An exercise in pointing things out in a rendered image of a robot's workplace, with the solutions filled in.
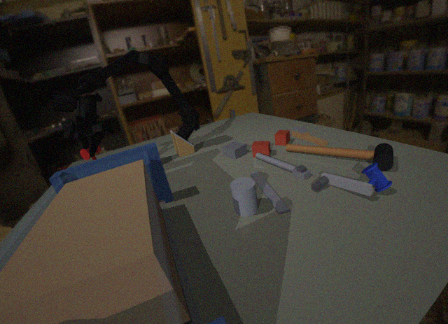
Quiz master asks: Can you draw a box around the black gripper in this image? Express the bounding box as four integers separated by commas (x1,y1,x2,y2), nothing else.
64,110,114,157

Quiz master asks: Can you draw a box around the grey cylinder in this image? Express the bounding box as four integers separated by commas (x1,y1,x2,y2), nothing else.
230,177,258,216

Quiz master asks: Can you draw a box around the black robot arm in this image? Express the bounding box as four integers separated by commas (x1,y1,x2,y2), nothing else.
52,50,200,141

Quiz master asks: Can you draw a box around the black-headed mallet with wooden handle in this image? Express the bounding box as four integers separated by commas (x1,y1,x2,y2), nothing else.
286,143,393,171

